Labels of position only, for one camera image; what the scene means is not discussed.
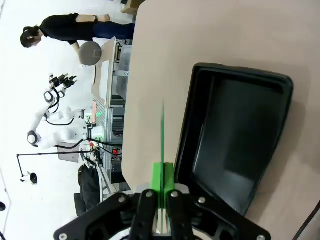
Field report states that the person in black shirt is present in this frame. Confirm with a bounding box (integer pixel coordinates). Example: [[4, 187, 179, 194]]
[[20, 14, 137, 55]]

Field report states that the black ESD tray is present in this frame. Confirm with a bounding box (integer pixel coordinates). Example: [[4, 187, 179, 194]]
[[173, 62, 294, 217]]

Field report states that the black bulky bag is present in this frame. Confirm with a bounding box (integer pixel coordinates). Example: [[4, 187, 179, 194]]
[[77, 164, 101, 218]]

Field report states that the green circuit board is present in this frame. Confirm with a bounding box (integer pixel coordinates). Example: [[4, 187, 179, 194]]
[[159, 99, 169, 236]]

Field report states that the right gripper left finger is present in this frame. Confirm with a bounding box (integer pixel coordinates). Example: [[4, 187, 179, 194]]
[[131, 161, 165, 240]]

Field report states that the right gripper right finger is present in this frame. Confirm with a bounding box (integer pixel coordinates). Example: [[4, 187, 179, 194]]
[[164, 161, 195, 240]]

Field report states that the grey round disc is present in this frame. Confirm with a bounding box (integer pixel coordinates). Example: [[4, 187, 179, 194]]
[[78, 41, 103, 68]]

